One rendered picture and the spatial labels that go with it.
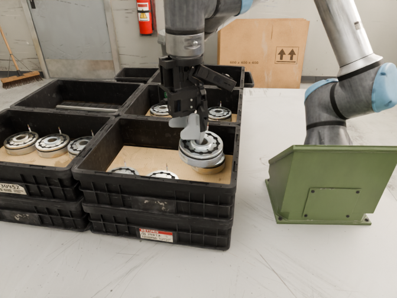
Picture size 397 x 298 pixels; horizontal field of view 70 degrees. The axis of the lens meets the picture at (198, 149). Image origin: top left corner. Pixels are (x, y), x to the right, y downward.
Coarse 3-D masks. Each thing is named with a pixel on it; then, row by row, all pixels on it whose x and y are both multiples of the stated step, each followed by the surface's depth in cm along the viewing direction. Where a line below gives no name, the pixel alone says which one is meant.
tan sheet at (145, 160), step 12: (120, 156) 90; (132, 156) 90; (144, 156) 90; (156, 156) 90; (168, 156) 90; (228, 156) 90; (108, 168) 85; (144, 168) 85; (156, 168) 85; (168, 168) 85; (180, 168) 85; (228, 168) 85; (204, 180) 80; (216, 180) 80; (228, 180) 80
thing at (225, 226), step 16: (96, 208) 73; (112, 208) 72; (96, 224) 78; (112, 224) 77; (128, 224) 76; (144, 224) 75; (160, 224) 74; (176, 224) 73; (192, 224) 71; (208, 224) 70; (224, 224) 69; (176, 240) 76; (192, 240) 76; (208, 240) 75; (224, 240) 74
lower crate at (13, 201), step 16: (0, 208) 81; (16, 208) 80; (32, 208) 79; (48, 208) 78; (64, 208) 75; (80, 208) 75; (32, 224) 82; (48, 224) 82; (64, 224) 80; (80, 224) 79
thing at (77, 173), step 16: (240, 128) 85; (96, 144) 77; (80, 160) 71; (80, 176) 68; (96, 176) 67; (112, 176) 66; (128, 176) 66; (144, 176) 66; (192, 192) 65; (208, 192) 64; (224, 192) 63
